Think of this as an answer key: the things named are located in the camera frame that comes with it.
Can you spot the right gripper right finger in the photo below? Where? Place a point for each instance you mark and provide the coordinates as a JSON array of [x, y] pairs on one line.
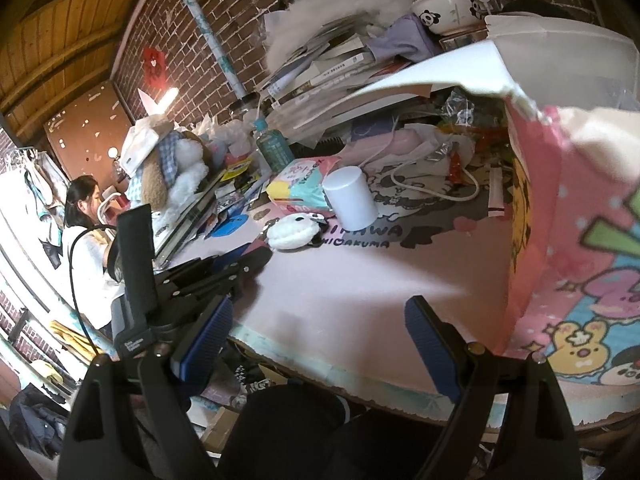
[[536, 439]]

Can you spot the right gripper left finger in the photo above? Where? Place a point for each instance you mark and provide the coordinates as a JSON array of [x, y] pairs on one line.
[[102, 439]]

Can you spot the white panda plush pouch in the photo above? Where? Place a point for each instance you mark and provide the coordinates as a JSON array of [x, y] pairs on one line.
[[297, 231]]

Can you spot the colourful tissue pack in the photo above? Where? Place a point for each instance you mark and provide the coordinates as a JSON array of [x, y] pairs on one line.
[[298, 187]]

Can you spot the white cylinder container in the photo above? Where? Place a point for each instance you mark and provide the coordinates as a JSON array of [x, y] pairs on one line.
[[350, 198]]

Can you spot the person in white top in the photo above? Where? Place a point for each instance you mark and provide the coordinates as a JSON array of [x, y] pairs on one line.
[[86, 250]]

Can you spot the binder under plush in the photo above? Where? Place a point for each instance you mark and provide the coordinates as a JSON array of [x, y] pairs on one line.
[[168, 240]]

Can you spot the blue flat tag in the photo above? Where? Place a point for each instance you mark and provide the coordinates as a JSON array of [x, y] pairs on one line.
[[229, 226]]

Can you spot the pile of sticker packets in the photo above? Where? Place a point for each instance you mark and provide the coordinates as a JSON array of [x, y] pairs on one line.
[[240, 184]]

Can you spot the pink cartoon paper bag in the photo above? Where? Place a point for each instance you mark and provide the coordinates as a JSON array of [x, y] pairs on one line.
[[562, 275]]

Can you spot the pink desk mat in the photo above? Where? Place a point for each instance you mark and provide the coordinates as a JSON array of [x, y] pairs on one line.
[[335, 314]]

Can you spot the teal water bottle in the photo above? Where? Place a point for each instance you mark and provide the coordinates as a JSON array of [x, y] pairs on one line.
[[273, 146]]

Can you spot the stack of books and papers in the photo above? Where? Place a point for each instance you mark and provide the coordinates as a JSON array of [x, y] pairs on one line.
[[326, 70]]

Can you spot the purple cloth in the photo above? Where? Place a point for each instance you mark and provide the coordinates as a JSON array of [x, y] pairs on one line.
[[406, 38]]

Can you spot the white fluffy fur item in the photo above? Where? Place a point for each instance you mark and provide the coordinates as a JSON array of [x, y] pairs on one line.
[[305, 18]]

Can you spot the panda ceramic bowl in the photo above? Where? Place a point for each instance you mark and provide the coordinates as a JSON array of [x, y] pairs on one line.
[[444, 17]]

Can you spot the red wall decoration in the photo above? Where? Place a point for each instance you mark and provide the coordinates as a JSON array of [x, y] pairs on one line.
[[154, 66]]

